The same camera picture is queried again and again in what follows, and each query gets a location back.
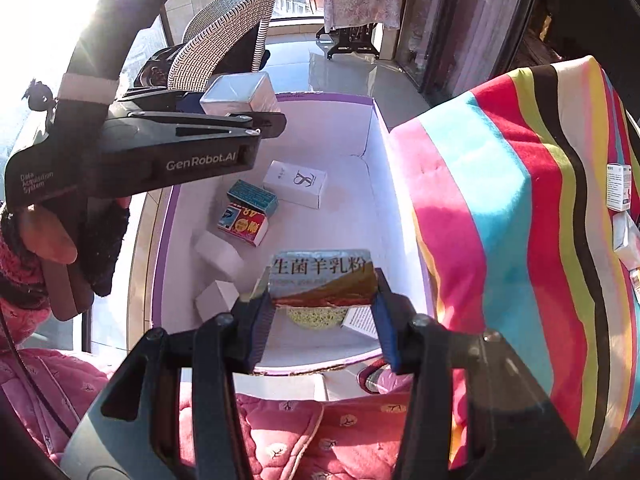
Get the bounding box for small white box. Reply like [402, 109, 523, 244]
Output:
[195, 281, 239, 322]

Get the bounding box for white box letter logo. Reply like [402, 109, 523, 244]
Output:
[262, 160, 328, 209]

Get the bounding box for teal small box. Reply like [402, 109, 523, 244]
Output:
[227, 179, 279, 217]

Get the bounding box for red blue small box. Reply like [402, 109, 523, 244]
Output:
[217, 203, 269, 247]

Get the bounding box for goat milk powder pack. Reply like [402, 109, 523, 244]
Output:
[268, 249, 378, 308]

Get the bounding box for white blue medicine box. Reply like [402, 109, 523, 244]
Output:
[606, 164, 632, 212]

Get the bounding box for long white pink box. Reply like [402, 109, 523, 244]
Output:
[200, 72, 280, 116]

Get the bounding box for white cube box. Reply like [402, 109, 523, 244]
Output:
[194, 231, 244, 282]

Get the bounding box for white barcode text box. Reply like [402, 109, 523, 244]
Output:
[612, 211, 640, 271]

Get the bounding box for left hand black glove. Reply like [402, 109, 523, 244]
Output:
[17, 196, 131, 297]

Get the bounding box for white wicker chair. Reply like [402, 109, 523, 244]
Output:
[167, 0, 276, 90]

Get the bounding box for purple white storage box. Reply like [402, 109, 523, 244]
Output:
[150, 91, 436, 376]

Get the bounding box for pink quilted clothing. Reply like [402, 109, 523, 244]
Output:
[1, 217, 410, 479]

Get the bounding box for floral cloth covered table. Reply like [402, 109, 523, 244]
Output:
[316, 0, 400, 60]

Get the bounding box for striped colourful blanket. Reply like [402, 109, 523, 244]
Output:
[392, 55, 639, 467]

